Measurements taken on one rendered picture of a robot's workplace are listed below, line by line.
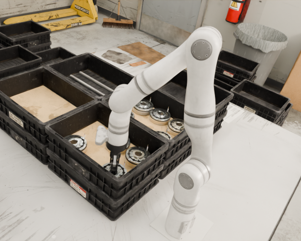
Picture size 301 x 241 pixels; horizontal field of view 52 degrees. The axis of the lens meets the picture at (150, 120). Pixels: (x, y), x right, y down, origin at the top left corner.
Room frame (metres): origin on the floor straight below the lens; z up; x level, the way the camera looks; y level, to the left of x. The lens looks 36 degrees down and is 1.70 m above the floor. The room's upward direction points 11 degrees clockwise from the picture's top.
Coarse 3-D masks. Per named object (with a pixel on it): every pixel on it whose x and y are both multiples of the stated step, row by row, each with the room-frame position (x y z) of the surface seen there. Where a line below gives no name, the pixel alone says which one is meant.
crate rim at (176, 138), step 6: (156, 90) 1.35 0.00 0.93; (108, 96) 1.21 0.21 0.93; (168, 96) 1.31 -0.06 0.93; (180, 102) 1.27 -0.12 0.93; (144, 126) 1.03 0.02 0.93; (156, 132) 1.00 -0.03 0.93; (180, 132) 1.03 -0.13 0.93; (162, 138) 0.97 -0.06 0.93; (174, 138) 0.99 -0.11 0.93; (180, 138) 1.02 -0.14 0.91
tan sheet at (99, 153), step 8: (88, 128) 1.07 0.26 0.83; (96, 128) 1.08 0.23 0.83; (88, 136) 1.02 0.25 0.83; (88, 144) 0.97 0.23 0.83; (104, 144) 0.98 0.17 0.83; (88, 152) 0.92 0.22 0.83; (96, 152) 0.93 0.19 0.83; (104, 152) 0.94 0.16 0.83; (96, 160) 0.88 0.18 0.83; (104, 160) 0.89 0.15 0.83; (120, 160) 0.91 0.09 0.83; (128, 168) 0.87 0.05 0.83
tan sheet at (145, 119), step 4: (136, 116) 1.23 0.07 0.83; (140, 116) 1.24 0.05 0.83; (144, 116) 1.24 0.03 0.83; (148, 116) 1.25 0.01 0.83; (140, 120) 1.20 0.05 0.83; (144, 120) 1.21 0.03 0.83; (148, 120) 1.21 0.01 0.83; (144, 124) 1.18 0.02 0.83; (148, 124) 1.18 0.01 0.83; (152, 124) 1.19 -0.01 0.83; (152, 128) 1.16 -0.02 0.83; (156, 128) 1.17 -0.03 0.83; (160, 128) 1.17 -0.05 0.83; (164, 128) 1.18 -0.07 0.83; (168, 132) 1.15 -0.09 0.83; (172, 136) 1.13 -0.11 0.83
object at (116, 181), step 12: (84, 108) 1.08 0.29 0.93; (108, 108) 1.11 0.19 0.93; (60, 120) 0.96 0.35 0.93; (132, 120) 1.05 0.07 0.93; (48, 132) 0.89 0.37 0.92; (72, 144) 0.84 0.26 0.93; (168, 144) 0.94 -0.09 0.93; (84, 156) 0.79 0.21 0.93; (156, 156) 0.87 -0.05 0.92; (96, 168) 0.75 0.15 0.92; (132, 168) 0.78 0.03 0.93; (108, 180) 0.72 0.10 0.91; (120, 180) 0.71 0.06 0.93
